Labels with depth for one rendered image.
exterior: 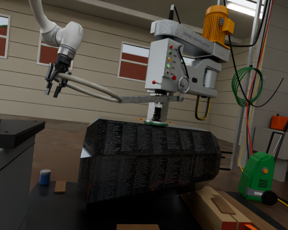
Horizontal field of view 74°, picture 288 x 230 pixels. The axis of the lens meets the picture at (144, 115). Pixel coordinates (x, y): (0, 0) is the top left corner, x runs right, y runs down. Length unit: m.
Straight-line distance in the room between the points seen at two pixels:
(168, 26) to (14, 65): 6.93
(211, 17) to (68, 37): 1.57
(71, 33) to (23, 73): 6.87
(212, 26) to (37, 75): 6.61
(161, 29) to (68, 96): 6.31
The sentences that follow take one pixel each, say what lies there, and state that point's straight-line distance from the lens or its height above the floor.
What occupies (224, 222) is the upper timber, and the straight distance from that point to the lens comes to 1.67.
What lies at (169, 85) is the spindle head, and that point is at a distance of 1.65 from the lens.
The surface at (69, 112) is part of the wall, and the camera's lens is 7.74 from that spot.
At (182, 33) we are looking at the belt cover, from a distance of 1.80.
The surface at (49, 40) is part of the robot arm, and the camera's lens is 1.34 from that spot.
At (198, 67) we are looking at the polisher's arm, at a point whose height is 1.40.
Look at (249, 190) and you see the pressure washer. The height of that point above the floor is 0.13.
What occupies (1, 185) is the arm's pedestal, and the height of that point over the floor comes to 0.69.
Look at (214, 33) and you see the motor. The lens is 2.26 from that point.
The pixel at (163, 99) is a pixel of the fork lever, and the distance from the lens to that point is 1.68.
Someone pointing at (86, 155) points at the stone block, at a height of 0.57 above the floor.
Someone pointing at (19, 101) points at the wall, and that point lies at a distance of 8.05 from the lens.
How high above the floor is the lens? 0.98
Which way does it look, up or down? 3 degrees down
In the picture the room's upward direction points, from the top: 8 degrees clockwise
